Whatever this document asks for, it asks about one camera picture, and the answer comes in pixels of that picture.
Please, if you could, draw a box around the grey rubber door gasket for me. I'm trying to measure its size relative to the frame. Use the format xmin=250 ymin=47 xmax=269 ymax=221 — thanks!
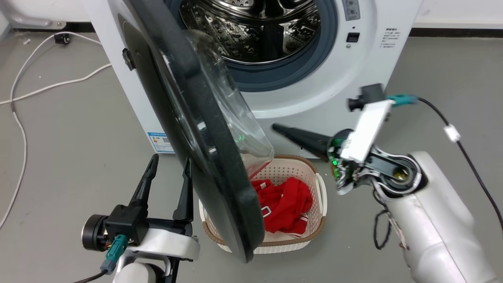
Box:
xmin=164 ymin=0 xmax=339 ymax=93

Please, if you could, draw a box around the white floor cable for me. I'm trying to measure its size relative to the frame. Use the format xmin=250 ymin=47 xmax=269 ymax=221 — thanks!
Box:
xmin=0 ymin=31 xmax=103 ymax=229
xmin=0 ymin=63 xmax=113 ymax=106

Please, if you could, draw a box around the blue energy label sticker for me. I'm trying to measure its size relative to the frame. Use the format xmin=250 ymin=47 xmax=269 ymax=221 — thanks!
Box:
xmin=147 ymin=131 xmax=176 ymax=154

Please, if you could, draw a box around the thin black arm cable loop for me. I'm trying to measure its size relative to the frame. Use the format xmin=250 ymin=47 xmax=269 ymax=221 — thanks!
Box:
xmin=372 ymin=190 xmax=394 ymax=250

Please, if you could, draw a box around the black camera cable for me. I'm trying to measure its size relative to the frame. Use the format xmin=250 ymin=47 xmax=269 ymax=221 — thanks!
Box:
xmin=72 ymin=270 xmax=109 ymax=283
xmin=417 ymin=97 xmax=503 ymax=233

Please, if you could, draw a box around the teal left camera connector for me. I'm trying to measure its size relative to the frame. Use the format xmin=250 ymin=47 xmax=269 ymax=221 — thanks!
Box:
xmin=100 ymin=234 xmax=129 ymax=275

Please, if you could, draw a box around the cream perforated laundry basket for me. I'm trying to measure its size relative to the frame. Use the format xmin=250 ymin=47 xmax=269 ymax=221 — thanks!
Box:
xmin=198 ymin=154 xmax=328 ymax=254

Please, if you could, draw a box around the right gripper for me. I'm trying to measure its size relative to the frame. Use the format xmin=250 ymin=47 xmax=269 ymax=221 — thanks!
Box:
xmin=272 ymin=123 xmax=378 ymax=196

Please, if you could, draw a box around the red garment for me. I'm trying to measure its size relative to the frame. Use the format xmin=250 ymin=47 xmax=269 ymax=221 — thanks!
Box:
xmin=250 ymin=176 xmax=314 ymax=239

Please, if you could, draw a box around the black left camera cable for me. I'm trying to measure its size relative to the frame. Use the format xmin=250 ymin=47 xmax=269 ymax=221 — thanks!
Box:
xmin=72 ymin=270 xmax=109 ymax=283

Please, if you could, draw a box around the black round washing machine door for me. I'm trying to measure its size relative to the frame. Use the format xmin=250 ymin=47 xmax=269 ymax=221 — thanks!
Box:
xmin=108 ymin=0 xmax=275 ymax=263

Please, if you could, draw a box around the steel washing machine drum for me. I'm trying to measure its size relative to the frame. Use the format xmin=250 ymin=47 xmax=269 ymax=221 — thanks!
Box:
xmin=179 ymin=0 xmax=321 ymax=64

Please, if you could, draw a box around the white front-load washing machine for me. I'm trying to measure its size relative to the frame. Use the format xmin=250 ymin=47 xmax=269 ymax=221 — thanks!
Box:
xmin=84 ymin=0 xmax=423 ymax=160

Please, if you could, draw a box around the black right camera cable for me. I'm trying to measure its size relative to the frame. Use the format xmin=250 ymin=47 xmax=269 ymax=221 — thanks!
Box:
xmin=417 ymin=97 xmax=503 ymax=233

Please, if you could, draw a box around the teal camera connector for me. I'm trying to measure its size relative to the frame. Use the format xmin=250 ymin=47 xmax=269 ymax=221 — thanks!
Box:
xmin=387 ymin=93 xmax=419 ymax=108
xmin=100 ymin=234 xmax=129 ymax=275

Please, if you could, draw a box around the teal right camera connector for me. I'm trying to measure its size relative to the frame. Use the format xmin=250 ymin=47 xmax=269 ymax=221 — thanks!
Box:
xmin=387 ymin=93 xmax=419 ymax=108

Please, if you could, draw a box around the white furniture base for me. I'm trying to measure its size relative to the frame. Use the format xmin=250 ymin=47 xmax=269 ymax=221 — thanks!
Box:
xmin=0 ymin=0 xmax=68 ymax=30

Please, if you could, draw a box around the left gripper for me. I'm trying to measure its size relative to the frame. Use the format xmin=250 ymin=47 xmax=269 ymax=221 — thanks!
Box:
xmin=81 ymin=154 xmax=200 ymax=261

